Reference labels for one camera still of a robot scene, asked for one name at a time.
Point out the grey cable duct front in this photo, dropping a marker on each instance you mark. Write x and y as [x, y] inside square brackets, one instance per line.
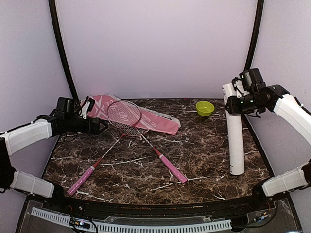
[83, 225]

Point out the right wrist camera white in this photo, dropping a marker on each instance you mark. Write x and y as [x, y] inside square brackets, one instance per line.
[249, 82]

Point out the pink racket top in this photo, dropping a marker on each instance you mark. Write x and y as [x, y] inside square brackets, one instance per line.
[125, 116]

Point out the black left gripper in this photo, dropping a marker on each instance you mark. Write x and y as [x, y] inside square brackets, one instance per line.
[95, 131]

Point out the pink racket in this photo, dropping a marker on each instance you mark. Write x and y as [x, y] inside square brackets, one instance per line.
[107, 150]
[125, 116]

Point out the black frame post right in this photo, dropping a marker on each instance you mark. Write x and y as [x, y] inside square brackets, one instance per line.
[254, 35]

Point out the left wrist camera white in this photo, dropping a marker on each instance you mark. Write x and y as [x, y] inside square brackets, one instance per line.
[86, 107]

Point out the white shuttlecock tube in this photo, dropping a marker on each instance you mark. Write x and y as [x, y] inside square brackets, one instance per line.
[235, 135]

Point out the pink racket bag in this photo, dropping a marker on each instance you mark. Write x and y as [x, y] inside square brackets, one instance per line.
[150, 120]

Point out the green plastic bowl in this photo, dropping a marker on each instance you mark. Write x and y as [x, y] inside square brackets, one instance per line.
[204, 108]

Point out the black frame post left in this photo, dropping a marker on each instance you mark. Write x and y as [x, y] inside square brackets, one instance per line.
[61, 48]

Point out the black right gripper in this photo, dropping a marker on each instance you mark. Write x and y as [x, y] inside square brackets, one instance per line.
[233, 108]

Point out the pink racket bottom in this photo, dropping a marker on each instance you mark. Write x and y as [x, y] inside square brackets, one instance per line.
[107, 150]

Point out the black frame post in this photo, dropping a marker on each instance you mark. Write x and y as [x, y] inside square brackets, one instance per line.
[61, 48]
[254, 35]

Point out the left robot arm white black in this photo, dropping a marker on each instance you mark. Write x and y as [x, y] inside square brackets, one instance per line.
[68, 116]

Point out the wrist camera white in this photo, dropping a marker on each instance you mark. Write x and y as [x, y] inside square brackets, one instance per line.
[86, 107]
[249, 82]

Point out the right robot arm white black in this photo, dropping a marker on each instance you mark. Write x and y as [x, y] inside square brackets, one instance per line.
[248, 94]

